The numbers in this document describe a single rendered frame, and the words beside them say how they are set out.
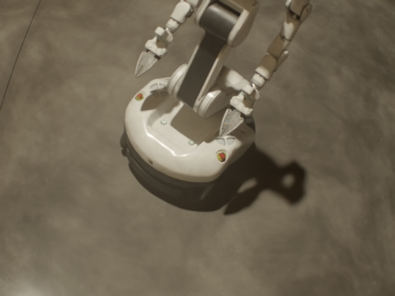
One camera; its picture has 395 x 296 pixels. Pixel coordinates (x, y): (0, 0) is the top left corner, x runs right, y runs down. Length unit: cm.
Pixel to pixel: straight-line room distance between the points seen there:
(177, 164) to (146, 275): 57
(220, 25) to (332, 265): 146
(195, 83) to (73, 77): 103
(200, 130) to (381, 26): 225
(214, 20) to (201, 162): 71
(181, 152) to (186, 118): 23
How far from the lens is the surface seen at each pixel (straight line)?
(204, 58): 236
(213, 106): 246
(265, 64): 232
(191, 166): 256
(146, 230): 275
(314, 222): 299
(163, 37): 242
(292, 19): 226
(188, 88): 245
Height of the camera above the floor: 251
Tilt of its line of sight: 56 degrees down
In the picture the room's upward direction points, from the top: 17 degrees clockwise
